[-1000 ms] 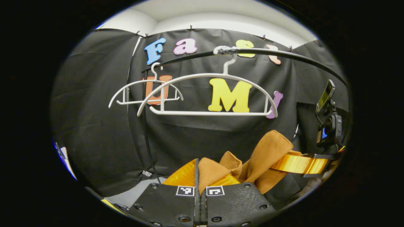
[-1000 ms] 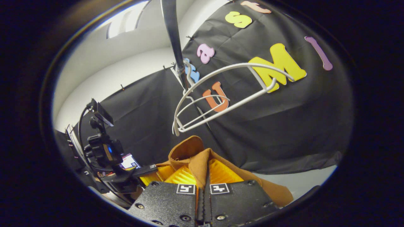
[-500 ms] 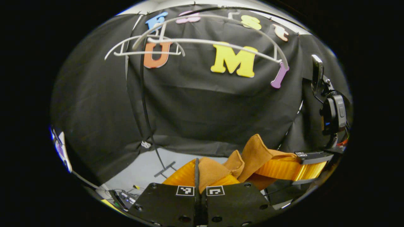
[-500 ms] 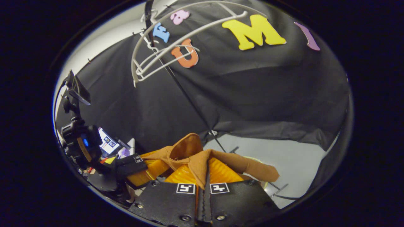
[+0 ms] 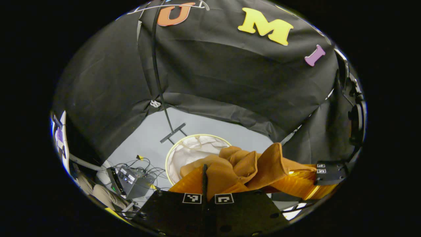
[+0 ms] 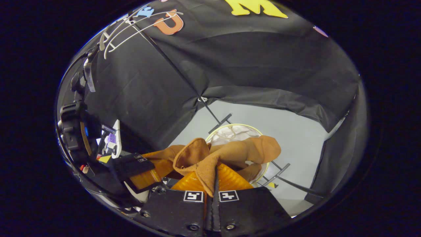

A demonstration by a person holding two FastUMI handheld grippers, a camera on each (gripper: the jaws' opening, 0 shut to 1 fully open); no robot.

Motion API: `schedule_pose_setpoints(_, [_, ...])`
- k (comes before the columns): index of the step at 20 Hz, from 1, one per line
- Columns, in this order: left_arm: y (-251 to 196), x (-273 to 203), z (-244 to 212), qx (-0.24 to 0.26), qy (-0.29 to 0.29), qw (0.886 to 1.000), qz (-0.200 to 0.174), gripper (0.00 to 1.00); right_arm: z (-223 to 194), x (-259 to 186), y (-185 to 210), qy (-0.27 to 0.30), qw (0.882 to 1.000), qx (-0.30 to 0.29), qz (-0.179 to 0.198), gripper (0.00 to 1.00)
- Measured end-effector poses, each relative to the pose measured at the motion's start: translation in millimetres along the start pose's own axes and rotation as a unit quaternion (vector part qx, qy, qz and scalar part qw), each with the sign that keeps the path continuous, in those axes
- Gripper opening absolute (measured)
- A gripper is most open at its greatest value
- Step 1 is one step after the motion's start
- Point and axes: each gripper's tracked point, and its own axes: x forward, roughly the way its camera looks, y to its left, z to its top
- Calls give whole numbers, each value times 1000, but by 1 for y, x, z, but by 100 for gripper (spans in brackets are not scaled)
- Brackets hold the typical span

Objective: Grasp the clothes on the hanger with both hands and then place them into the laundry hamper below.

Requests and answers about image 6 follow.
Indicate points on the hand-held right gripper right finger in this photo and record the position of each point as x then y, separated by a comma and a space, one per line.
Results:
250, 210

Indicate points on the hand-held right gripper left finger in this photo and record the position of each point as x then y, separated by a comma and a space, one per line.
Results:
174, 210

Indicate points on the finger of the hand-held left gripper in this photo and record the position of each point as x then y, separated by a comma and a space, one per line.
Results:
128, 166
146, 179

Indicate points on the brown shirt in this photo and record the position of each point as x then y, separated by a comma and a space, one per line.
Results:
197, 154

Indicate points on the white laundry hamper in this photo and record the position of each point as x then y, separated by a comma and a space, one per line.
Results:
233, 133

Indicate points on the black clothes rack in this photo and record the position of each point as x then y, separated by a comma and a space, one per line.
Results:
219, 123

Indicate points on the white clothes hanger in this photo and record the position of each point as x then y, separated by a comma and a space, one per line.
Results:
166, 16
113, 30

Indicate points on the white and purple object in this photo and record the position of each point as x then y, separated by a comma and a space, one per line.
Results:
111, 138

